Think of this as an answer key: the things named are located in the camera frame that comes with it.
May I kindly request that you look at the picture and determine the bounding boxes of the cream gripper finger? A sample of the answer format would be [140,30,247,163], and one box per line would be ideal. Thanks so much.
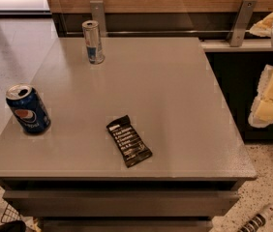
[248,65,273,128]
[249,12,273,37]

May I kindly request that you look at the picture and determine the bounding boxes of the silver blue redbull can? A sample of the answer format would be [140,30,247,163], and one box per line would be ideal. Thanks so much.
[82,20,105,64]

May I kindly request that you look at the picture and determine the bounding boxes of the blue pepsi can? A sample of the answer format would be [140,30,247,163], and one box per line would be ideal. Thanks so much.
[6,84,50,134]

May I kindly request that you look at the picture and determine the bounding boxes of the white power strip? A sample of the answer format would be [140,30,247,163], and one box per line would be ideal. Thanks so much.
[237,203,273,232]

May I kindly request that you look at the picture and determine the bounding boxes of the black snack bar wrapper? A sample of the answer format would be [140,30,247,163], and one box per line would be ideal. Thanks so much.
[106,115,152,167]

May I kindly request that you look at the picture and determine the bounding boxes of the grey lower drawer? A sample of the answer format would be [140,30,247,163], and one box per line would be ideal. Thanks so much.
[43,219,212,232]

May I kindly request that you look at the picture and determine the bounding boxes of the grey drawer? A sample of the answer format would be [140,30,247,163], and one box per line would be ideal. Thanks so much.
[4,190,239,218]
[43,219,212,232]

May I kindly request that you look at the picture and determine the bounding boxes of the grey upper drawer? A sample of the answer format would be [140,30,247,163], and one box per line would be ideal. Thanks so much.
[4,190,239,218]

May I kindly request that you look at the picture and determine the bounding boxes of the right metal bracket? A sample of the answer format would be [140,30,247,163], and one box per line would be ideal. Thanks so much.
[227,0,258,47]

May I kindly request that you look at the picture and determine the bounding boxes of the metal bracket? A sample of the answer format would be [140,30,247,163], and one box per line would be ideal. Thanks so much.
[227,0,258,47]
[90,0,107,37]

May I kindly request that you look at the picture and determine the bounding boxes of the left metal bracket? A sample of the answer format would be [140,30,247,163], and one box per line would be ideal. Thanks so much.
[90,0,107,37]

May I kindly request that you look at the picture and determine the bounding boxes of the horizontal metal rail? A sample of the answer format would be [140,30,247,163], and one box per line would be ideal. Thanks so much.
[66,29,273,39]

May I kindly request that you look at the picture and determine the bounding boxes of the black wire basket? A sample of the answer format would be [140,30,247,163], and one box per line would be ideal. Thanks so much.
[0,204,21,223]

